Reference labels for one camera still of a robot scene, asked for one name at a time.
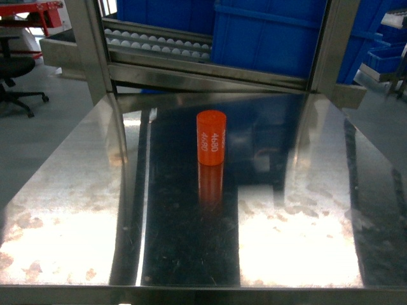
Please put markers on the orange cylindrical capacitor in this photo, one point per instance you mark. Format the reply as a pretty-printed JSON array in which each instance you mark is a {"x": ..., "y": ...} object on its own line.
[{"x": 211, "y": 137}]

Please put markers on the white roller conveyor track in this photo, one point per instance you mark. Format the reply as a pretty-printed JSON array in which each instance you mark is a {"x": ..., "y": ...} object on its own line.
[{"x": 137, "y": 41}]

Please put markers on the large blue plastic bin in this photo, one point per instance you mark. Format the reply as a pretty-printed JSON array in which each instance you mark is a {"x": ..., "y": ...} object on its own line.
[{"x": 279, "y": 37}]

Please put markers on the small blue bin right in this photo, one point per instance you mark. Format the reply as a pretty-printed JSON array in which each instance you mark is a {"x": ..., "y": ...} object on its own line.
[{"x": 385, "y": 59}]

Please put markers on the black office chair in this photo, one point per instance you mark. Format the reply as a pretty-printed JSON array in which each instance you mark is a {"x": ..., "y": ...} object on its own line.
[{"x": 15, "y": 67}]

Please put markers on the steel flow rack frame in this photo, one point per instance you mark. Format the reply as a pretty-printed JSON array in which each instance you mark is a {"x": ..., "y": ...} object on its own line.
[{"x": 84, "y": 51}]

